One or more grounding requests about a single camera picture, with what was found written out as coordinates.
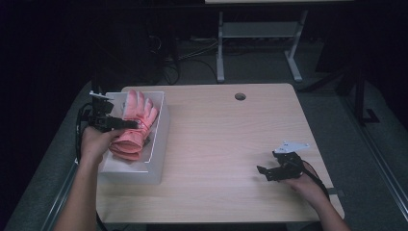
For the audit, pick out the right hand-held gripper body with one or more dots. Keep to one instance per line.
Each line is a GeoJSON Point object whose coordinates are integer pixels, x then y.
{"type": "Point", "coordinates": [290, 168]}

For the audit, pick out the person's left hand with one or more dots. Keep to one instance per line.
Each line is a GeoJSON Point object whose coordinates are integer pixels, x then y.
{"type": "Point", "coordinates": [94, 144]}

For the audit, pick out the grey metal desk frame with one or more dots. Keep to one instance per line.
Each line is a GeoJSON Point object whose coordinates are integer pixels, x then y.
{"type": "Point", "coordinates": [256, 29]}

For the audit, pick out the aluminium floor rail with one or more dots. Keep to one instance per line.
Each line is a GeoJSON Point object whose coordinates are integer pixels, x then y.
{"type": "Point", "coordinates": [54, 205]}
{"type": "Point", "coordinates": [378, 160]}

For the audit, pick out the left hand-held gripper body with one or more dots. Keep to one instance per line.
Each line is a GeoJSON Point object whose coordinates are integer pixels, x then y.
{"type": "Point", "coordinates": [101, 120]}

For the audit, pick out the white box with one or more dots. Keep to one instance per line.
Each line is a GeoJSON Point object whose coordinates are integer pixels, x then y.
{"type": "Point", "coordinates": [158, 154]}

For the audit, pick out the person's right hand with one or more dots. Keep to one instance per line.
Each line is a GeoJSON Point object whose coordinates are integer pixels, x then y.
{"type": "Point", "coordinates": [309, 189]}

